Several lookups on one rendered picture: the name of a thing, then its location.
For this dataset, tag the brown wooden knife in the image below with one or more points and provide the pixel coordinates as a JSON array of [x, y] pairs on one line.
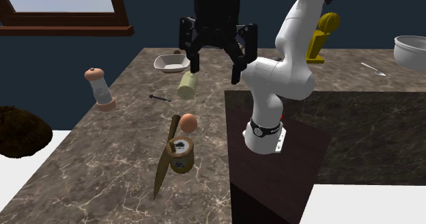
[[163, 170]]

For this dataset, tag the dark brown furry cushion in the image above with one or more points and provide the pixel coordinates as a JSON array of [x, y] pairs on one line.
[[21, 133]]

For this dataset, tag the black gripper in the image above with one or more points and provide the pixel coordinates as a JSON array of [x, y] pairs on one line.
[[217, 7]]

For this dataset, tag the dark red robot stand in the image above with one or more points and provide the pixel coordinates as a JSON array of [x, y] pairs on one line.
[[266, 186]]

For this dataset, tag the large white bowl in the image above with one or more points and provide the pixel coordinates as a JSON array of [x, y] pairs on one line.
[[411, 53]]

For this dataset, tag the silver spoon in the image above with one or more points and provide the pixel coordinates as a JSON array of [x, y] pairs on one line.
[[372, 68]]

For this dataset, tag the glass grinder with tan caps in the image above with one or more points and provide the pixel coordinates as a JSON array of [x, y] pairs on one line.
[[101, 93]]

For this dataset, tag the brown egg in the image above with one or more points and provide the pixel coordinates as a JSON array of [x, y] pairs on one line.
[[188, 123]]

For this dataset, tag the pale green cylinder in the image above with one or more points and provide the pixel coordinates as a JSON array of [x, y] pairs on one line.
[[187, 87]]

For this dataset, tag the brown framed window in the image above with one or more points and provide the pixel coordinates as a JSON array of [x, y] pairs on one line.
[[66, 20]]

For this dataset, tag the yellow trophy figure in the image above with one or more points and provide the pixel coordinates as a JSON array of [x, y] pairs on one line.
[[316, 47]]

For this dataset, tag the white square bowl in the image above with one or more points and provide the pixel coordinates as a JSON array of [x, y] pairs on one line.
[[170, 63]]

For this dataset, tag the small brown round object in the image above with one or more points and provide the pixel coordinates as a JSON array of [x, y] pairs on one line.
[[176, 52]]

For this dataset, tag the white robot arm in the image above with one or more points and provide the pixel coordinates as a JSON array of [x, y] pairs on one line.
[[283, 73]]

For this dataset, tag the yellow jar with wooden spoon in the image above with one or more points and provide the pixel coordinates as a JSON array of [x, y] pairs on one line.
[[181, 160]]

